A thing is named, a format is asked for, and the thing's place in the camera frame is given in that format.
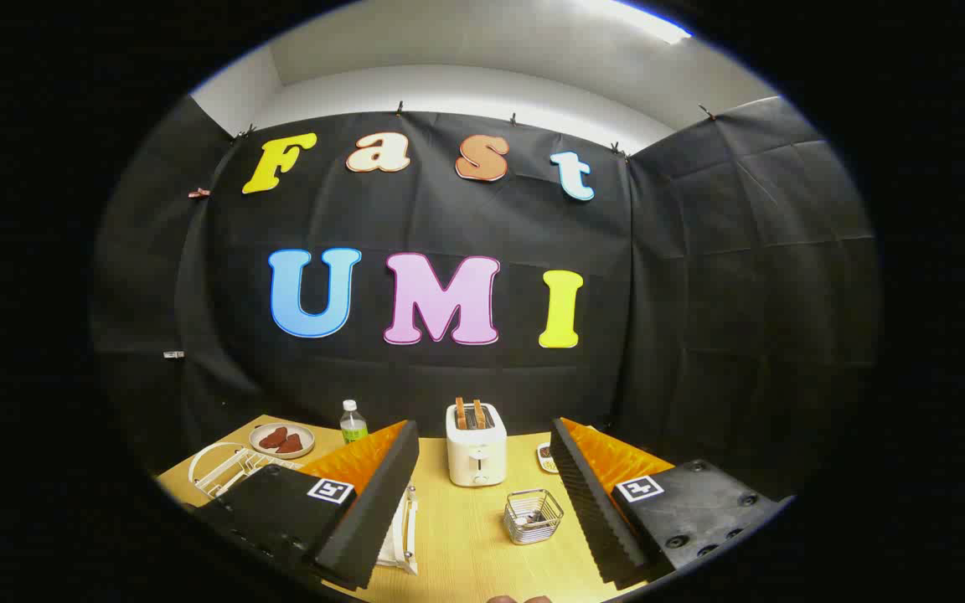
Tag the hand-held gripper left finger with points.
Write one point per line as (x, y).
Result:
(374, 511)

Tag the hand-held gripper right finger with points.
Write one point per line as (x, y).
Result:
(591, 511)

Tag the white divided snack dish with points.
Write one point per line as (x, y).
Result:
(546, 458)

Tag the green label drink bottle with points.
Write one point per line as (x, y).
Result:
(353, 429)

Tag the small beige saucer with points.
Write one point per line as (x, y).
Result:
(305, 433)

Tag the red-brown meat piece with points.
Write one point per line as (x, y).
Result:
(273, 438)
(291, 444)

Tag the white toaster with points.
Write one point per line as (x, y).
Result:
(476, 456)

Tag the toasted bread slice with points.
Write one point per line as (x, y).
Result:
(460, 412)
(479, 414)

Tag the black backdrop cloth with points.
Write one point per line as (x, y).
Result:
(449, 218)

